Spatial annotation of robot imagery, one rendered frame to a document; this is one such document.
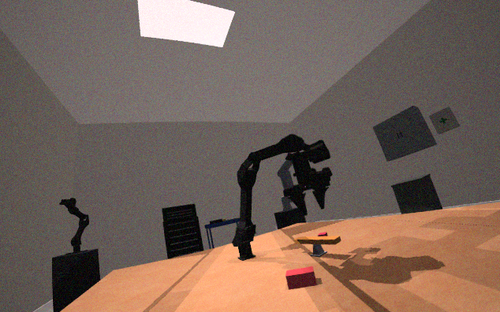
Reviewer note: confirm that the orange bar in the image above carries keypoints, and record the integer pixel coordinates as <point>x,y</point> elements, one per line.
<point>330,240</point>

